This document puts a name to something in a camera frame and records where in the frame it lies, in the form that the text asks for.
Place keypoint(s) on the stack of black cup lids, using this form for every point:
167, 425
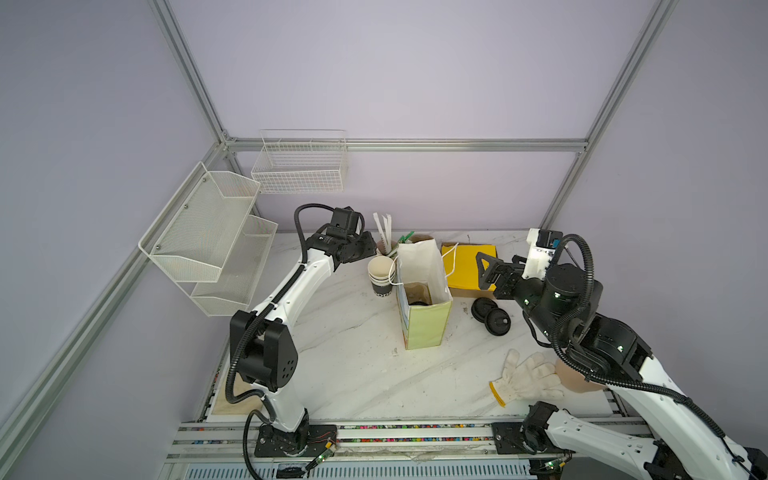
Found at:
487, 312

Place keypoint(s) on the stack of black paper cups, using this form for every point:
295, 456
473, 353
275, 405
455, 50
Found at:
381, 273

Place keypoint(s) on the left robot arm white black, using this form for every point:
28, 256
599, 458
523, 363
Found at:
262, 354

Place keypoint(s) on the single brown pulp cup carrier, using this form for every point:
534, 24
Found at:
414, 288

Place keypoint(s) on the white two-tier mesh shelf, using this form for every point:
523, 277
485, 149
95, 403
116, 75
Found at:
210, 243

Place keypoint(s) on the white wire basket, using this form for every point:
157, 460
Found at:
301, 161

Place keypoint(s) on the cardboard box of napkins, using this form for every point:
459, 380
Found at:
462, 288

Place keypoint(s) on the white work glove right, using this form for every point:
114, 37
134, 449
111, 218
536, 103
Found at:
533, 378

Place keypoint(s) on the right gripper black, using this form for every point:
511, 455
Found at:
505, 271

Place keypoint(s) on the yellow napkin stack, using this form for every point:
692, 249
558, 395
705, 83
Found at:
465, 264

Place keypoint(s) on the pink utensil holder cup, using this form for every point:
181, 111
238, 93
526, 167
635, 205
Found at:
387, 251

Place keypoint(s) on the white and green paper bag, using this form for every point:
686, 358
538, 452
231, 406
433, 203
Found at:
424, 298

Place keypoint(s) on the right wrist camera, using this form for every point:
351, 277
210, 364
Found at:
542, 246

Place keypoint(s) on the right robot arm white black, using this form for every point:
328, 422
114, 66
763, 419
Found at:
561, 301

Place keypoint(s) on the tan bowl with green plant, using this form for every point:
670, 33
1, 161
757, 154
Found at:
573, 380

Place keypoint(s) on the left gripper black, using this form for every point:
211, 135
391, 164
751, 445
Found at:
369, 244

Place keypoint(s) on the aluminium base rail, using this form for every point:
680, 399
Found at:
222, 442

